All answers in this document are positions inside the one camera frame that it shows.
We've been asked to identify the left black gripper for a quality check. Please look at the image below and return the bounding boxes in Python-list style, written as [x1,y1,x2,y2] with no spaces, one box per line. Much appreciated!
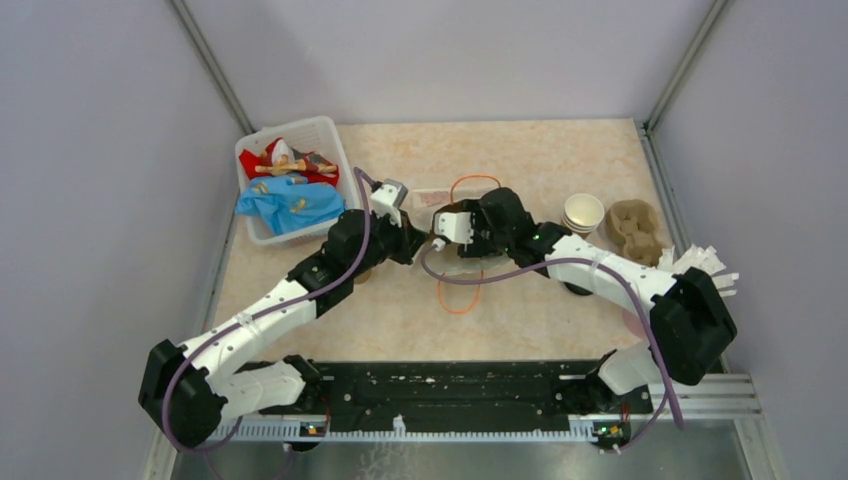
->
[349,207,429,278]

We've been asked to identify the brown paper cup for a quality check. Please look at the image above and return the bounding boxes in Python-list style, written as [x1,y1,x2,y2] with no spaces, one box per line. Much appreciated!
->
[354,266,374,285]

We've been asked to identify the paper takeout bag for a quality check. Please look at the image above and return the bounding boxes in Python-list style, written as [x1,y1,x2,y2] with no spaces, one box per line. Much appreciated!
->
[410,174,508,315]

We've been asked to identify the stack of paper cups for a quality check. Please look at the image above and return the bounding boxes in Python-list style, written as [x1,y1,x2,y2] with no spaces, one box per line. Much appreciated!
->
[561,193,605,239]

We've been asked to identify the black lid stack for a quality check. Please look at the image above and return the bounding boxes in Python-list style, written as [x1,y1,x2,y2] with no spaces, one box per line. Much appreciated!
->
[563,282,593,297]

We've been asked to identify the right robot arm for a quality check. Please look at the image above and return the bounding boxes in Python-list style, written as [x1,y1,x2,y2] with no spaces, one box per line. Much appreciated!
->
[433,187,737,412]

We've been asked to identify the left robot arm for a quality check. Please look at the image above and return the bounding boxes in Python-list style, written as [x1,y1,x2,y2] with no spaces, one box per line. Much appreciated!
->
[138,209,428,452]

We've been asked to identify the blue snack bag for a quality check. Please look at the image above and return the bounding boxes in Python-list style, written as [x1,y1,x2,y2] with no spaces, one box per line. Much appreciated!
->
[235,176,346,235]

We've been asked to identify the cardboard cup carrier stack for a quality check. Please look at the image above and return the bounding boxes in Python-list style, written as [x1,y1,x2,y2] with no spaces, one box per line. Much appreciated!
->
[604,199,665,267]

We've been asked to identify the red snack bag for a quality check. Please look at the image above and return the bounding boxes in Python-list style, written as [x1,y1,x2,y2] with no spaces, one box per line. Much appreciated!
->
[237,137,339,187]

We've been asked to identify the pink holder cup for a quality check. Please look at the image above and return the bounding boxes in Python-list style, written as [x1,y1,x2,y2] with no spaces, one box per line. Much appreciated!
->
[622,309,649,340]

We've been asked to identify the white wrapped straws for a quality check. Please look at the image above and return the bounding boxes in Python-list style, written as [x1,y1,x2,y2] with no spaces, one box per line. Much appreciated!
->
[656,245,740,298]

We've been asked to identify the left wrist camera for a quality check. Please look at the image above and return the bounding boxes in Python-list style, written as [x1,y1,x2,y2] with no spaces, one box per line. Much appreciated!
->
[370,179,408,227]

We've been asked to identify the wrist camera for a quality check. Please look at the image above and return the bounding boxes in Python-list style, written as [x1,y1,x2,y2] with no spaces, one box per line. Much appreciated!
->
[370,179,408,227]
[433,211,474,245]

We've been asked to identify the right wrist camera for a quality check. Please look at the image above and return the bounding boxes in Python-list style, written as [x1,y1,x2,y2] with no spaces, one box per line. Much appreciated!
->
[433,211,474,245]

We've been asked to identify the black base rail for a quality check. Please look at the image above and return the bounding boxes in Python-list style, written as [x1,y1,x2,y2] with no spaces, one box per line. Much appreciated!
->
[260,360,654,448]

